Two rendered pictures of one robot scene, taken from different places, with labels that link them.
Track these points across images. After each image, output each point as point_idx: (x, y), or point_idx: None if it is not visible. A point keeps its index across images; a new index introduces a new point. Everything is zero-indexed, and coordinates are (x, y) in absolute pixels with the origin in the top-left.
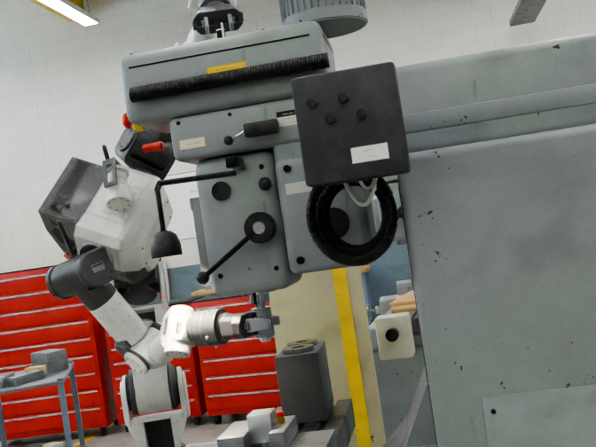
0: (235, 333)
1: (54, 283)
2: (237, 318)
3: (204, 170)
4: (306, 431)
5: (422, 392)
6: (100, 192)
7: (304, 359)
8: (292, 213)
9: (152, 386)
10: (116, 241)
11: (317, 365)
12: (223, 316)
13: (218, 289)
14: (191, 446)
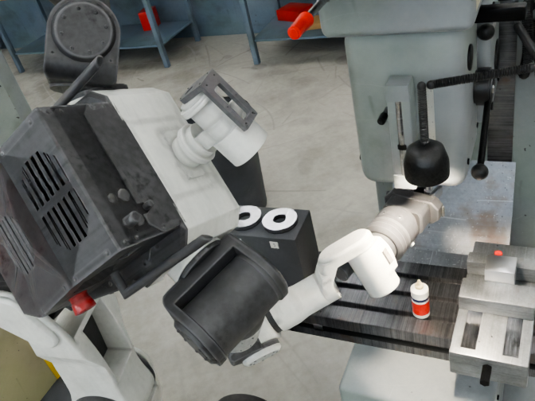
0: (440, 216)
1: (231, 343)
2: (437, 201)
3: (466, 35)
4: (350, 278)
5: (490, 173)
6: (149, 153)
7: (306, 223)
8: (491, 58)
9: (142, 387)
10: (236, 214)
11: (311, 222)
12: (408, 211)
13: (465, 177)
14: (464, 347)
